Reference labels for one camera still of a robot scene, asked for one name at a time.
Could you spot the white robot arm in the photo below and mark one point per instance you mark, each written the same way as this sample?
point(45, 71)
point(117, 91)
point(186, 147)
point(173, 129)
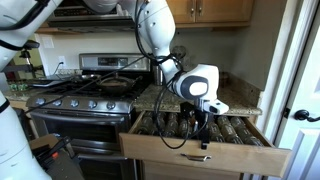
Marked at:
point(154, 23)

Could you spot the black door handle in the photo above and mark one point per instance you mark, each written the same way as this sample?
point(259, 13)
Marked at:
point(304, 115)

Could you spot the black camera on tripod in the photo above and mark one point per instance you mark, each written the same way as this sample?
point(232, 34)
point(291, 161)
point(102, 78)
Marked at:
point(30, 44)

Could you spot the wall power outlet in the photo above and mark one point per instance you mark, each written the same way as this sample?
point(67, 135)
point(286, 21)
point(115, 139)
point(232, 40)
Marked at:
point(62, 61)

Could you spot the frying pan with glass lid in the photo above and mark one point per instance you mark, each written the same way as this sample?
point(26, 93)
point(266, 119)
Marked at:
point(117, 84)

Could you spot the wooden upper cabinets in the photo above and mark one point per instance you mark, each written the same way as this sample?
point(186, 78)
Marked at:
point(186, 13)

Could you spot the wire whisk utensil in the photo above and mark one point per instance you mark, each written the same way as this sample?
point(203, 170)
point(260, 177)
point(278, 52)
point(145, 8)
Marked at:
point(179, 52)

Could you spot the stainless steel gas stove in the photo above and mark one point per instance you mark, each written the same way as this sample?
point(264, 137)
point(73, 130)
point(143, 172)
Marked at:
point(92, 118)

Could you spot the steel drawer handle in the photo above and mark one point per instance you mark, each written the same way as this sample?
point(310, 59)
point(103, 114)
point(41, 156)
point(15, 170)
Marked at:
point(198, 158)

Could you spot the black box with orange button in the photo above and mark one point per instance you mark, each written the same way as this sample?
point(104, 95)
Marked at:
point(55, 155)

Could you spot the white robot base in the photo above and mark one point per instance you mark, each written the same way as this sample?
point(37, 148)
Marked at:
point(16, 159)

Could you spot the range hood microwave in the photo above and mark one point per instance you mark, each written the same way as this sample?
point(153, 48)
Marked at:
point(76, 13)

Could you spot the white door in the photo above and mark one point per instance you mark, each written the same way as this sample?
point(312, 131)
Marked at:
point(303, 137)

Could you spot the perforated steel utensil holder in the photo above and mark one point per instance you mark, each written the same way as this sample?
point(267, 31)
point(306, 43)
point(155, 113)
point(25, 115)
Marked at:
point(158, 76)

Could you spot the wooden spice drawer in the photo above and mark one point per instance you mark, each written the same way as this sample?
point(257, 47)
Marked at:
point(264, 160)

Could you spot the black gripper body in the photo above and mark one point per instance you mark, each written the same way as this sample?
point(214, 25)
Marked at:
point(199, 131)

